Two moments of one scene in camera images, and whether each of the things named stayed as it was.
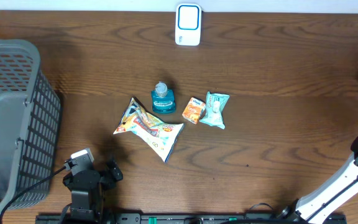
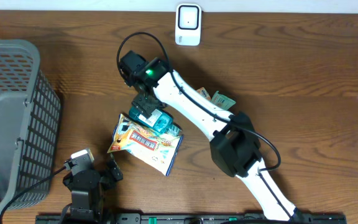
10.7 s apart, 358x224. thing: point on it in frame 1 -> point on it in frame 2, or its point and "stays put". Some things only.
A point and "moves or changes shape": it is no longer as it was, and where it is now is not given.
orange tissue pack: [192, 111] moves or changes shape
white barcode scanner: [188, 24] stays put
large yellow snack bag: [164, 137] moves or changes shape
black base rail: [190, 218] stays put
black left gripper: [110, 178] stays put
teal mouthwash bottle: [163, 99] moves or changes shape
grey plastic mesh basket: [20, 119] stays put
